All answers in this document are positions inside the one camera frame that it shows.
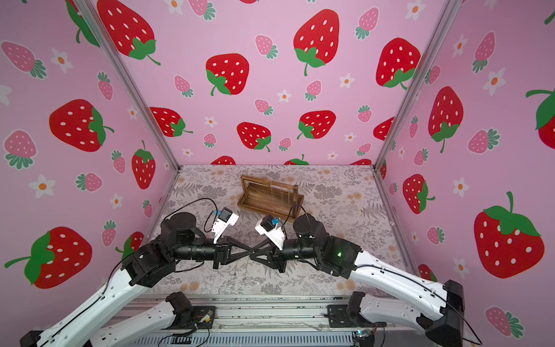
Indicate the aluminium corner frame post right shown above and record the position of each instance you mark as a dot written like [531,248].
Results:
[442,26]

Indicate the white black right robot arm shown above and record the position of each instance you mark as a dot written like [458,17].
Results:
[436,309]

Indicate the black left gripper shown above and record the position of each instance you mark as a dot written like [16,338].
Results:
[221,253]

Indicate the aluminium corner frame post left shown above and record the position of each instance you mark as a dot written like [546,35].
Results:
[92,18]

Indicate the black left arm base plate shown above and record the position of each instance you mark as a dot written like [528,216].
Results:
[201,317]

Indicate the wooden jewelry display stand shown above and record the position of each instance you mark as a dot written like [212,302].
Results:
[264,196]

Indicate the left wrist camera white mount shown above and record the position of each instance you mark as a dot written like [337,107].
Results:
[224,219]

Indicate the aluminium corner frame post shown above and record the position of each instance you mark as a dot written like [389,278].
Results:
[92,18]
[442,26]

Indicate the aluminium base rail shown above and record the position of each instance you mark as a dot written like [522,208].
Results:
[272,321]

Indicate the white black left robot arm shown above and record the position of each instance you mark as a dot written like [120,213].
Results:
[180,239]

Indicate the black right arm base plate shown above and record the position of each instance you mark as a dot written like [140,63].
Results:
[339,317]

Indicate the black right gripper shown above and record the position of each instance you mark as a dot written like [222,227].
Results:
[280,256]

